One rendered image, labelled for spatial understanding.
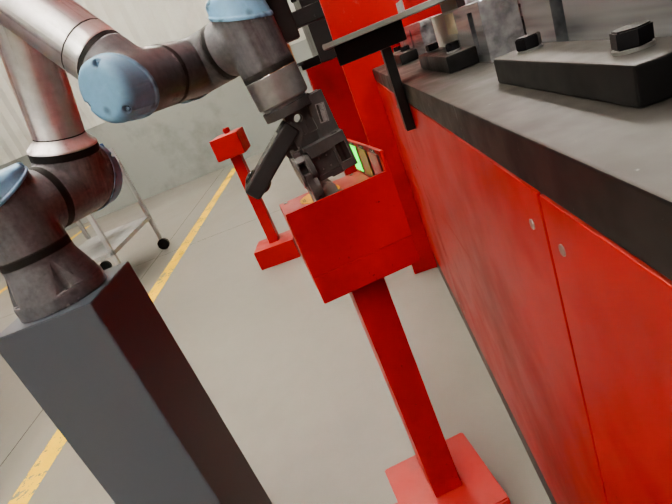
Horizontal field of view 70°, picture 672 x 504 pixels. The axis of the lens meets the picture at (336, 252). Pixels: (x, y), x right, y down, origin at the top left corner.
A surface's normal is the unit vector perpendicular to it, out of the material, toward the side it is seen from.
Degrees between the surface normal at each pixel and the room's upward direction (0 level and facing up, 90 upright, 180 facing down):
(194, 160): 90
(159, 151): 90
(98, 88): 90
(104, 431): 90
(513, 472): 0
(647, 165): 0
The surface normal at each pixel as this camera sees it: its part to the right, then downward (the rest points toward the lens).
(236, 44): -0.34, 0.52
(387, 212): 0.22, 0.30
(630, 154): -0.36, -0.86
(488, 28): 0.00, 0.38
